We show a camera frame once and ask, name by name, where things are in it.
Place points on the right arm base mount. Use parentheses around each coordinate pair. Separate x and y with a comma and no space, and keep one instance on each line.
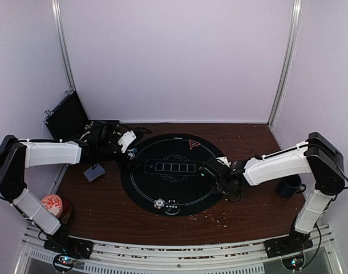
(290,250)

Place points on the aluminium front rail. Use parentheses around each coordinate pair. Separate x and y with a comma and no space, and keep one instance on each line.
(242,257)

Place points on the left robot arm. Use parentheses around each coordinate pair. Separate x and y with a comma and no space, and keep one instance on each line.
(19,157)

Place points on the grey card deck box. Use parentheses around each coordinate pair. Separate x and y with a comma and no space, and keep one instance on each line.
(94,172)

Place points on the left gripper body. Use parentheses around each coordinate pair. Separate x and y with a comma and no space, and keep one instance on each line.
(105,152)

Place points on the red triangle marker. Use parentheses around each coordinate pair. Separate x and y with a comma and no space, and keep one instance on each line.
(193,144)

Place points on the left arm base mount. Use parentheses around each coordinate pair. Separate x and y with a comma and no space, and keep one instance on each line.
(68,255)

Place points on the dark blue mug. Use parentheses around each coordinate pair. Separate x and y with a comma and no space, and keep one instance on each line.
(290,185)

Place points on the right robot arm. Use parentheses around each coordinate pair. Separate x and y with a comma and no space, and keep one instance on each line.
(316,156)

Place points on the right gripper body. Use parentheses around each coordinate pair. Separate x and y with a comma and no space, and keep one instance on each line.
(221,189)

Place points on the red patterned tin can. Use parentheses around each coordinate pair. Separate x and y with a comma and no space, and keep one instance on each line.
(59,206)

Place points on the black poker set case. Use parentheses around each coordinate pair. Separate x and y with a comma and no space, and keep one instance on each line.
(69,121)

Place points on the round black poker mat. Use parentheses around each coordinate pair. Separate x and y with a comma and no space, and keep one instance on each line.
(167,169)

